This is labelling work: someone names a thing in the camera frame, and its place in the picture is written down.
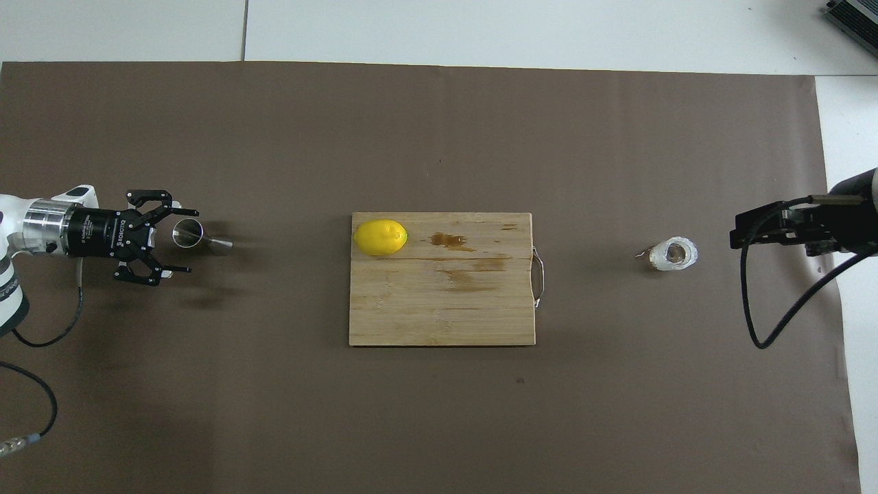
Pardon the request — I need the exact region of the wooden cutting board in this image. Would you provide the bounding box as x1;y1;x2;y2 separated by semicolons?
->
348;211;546;347

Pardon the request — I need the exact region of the steel double jigger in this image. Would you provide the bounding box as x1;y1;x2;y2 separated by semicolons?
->
171;217;234;257

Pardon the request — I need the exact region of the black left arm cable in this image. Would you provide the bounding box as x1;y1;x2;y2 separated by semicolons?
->
0;264;84;459

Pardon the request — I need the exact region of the brown paper table mat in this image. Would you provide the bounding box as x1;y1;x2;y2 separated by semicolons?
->
0;60;862;494

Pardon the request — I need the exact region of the yellow lemon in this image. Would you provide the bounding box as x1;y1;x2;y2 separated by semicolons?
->
353;219;409;257

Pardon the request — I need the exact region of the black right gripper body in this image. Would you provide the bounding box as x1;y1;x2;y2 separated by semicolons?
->
827;170;878;256

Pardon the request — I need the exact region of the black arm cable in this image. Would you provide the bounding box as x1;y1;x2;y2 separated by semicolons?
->
0;264;84;459
739;196;878;349

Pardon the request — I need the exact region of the grey ribbed device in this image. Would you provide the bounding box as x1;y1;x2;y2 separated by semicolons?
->
823;0;878;50

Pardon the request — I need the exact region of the clear glass cup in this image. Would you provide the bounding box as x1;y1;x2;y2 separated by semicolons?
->
650;237;699;272

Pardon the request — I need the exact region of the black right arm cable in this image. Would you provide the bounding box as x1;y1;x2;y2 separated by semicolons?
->
739;196;878;349

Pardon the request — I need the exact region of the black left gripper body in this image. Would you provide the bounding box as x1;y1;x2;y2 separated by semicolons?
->
65;206;158;261

